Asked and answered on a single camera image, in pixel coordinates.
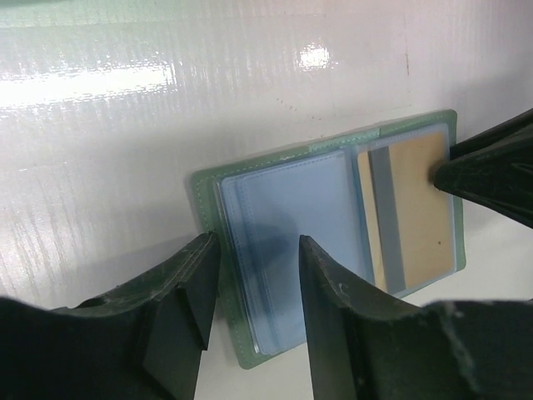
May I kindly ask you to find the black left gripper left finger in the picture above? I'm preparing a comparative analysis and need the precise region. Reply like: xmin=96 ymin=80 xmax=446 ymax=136
xmin=1 ymin=232 xmax=220 ymax=399

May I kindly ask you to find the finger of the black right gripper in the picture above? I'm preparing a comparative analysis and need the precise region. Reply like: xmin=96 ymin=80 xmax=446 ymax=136
xmin=450 ymin=108 xmax=533 ymax=160
xmin=433 ymin=137 xmax=532 ymax=228

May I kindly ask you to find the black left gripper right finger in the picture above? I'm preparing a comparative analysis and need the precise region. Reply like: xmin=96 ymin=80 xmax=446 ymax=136
xmin=299 ymin=236 xmax=532 ymax=399

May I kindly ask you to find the grey-green card holder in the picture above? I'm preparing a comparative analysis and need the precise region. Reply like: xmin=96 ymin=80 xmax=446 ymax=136
xmin=189 ymin=109 xmax=466 ymax=369

